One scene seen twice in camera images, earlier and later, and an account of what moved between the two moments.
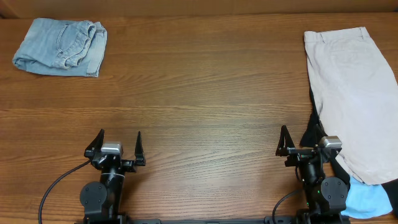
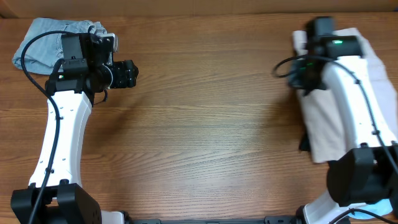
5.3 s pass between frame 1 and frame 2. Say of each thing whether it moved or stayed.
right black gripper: moved
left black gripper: moved
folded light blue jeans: stayed
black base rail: stayed
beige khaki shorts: moved
